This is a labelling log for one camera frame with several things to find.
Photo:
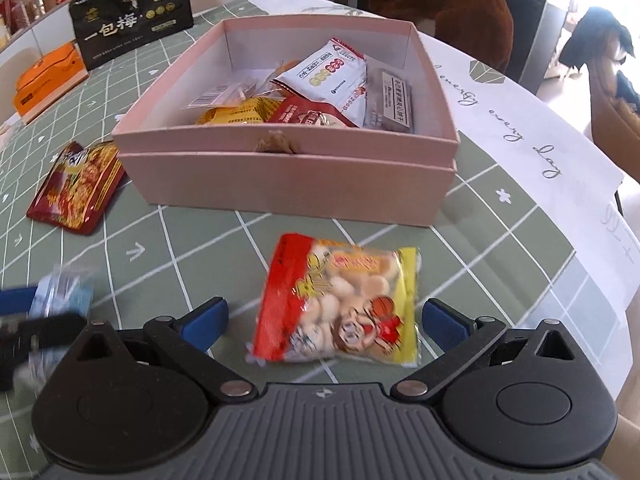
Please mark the packet of brown eggs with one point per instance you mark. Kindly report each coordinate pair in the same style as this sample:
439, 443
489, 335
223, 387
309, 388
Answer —
230, 94

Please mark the red spicy snack packet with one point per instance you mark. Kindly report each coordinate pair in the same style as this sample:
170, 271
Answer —
78, 187

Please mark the grey bar packet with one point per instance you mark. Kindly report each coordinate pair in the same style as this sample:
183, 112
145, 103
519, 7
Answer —
388, 105

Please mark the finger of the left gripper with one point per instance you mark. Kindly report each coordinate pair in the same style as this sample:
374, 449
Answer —
19, 340
16, 300

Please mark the yellow snack packet in box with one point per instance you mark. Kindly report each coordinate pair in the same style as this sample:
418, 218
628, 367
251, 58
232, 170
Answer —
252, 111

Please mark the orange tissue box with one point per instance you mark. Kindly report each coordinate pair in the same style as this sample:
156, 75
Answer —
55, 74

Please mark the dark red snack packet in box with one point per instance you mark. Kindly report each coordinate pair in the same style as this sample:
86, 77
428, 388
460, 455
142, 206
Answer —
300, 111

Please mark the brown upholstered chair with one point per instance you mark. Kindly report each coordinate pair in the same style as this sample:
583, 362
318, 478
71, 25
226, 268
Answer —
483, 29

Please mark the tan chair with dark clothes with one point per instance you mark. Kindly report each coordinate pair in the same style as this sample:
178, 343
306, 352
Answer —
601, 44

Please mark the orange wrapped cake packet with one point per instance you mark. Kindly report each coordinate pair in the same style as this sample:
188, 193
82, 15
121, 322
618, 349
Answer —
282, 69

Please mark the green grid tablecloth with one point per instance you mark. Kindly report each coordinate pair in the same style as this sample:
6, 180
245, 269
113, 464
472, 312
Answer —
527, 233

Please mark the black plum gift box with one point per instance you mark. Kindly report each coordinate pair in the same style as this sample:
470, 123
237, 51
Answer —
107, 29

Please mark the yellow red biscuit packet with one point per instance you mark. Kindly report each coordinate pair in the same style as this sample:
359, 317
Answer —
330, 300

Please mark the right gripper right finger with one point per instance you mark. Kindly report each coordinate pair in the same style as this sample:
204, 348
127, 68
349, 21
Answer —
463, 341

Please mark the pink cardboard box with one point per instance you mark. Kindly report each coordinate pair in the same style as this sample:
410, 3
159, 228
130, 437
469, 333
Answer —
302, 169

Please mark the white snack packet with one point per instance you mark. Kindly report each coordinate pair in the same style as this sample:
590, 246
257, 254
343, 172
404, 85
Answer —
335, 74

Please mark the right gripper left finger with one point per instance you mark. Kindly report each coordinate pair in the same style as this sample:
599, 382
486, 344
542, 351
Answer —
182, 345

